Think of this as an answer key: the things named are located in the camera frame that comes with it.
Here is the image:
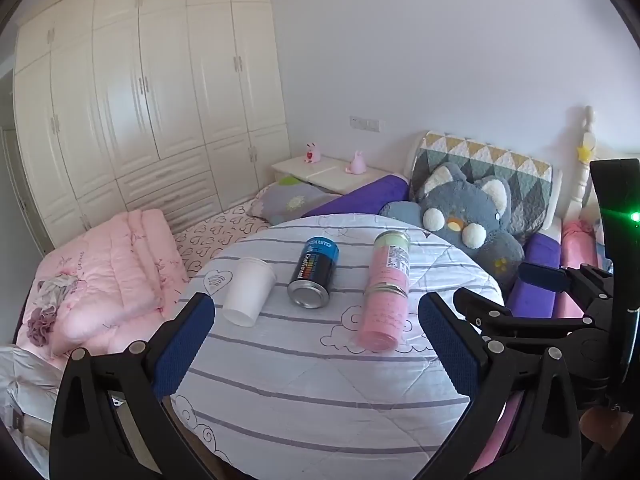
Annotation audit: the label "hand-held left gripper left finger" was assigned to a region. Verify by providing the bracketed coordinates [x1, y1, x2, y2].
[49, 291, 217, 480]

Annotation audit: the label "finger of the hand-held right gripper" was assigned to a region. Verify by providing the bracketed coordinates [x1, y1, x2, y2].
[452, 287, 608, 356]
[518, 261, 616, 313]

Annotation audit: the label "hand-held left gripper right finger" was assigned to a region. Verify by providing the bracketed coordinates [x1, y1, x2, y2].
[418, 291, 584, 480]

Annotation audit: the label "white cup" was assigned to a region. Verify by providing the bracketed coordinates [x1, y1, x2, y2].
[222, 257, 277, 329]

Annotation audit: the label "purple cushion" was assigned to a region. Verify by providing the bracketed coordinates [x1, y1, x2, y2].
[504, 231, 562, 319]

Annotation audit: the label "pink pillow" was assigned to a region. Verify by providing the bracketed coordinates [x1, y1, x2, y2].
[551, 219, 603, 319]

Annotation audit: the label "plain pink canister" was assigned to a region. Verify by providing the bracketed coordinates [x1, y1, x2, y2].
[355, 282, 412, 354]

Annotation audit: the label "grey cat plush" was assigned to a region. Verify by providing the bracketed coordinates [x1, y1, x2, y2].
[382, 161, 527, 293]

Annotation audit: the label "folded pink quilt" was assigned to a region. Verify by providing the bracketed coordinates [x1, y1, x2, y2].
[16, 209, 190, 359]

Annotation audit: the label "pink green labelled canister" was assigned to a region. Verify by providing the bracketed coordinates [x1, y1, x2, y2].
[369, 229, 413, 295]

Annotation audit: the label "triangle patterned headboard cover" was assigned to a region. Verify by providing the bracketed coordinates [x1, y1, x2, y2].
[407, 131, 563, 243]

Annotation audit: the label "heart print bed sheet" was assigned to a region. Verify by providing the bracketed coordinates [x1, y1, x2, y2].
[171, 199, 273, 277]

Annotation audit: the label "striped white quilt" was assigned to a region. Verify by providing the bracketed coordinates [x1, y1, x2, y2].
[170, 212, 507, 477]

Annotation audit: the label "crumpled grey purple clothes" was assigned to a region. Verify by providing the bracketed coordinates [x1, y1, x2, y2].
[26, 269, 82, 347]

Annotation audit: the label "dark blue canister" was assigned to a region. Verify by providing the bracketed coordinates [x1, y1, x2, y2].
[287, 236, 341, 309]

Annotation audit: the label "white plastic bag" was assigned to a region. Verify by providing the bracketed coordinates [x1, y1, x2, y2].
[0, 344, 63, 443]

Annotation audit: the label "long purple bolster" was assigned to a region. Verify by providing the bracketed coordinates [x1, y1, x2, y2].
[301, 174, 411, 219]

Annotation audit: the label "grey floral pillow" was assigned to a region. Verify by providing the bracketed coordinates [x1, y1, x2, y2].
[249, 175, 328, 226]

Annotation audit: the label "white nightstand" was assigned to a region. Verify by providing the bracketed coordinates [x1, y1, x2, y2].
[271, 154, 387, 197]

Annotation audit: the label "cream wardrobe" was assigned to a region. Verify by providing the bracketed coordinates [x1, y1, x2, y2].
[12, 0, 292, 257]

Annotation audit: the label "white bed post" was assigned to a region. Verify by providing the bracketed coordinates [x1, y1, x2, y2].
[562, 105, 602, 223]

